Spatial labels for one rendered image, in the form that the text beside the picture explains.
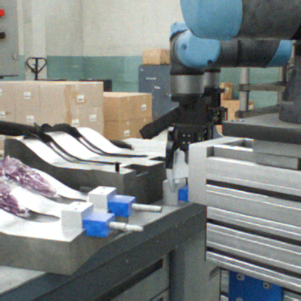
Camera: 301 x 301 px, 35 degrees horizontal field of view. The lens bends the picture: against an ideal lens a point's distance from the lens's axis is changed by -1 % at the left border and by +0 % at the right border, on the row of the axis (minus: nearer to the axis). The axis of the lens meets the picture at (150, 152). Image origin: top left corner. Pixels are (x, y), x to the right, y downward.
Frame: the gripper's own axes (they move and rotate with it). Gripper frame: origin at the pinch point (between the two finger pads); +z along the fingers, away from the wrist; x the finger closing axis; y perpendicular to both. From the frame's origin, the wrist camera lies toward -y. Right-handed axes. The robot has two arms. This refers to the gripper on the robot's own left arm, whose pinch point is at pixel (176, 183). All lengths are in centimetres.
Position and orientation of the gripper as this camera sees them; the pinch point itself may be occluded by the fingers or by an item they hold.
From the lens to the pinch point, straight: 108.8
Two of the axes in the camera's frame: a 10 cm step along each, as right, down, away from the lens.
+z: 0.0, 9.8, 1.8
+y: 9.0, 0.8, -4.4
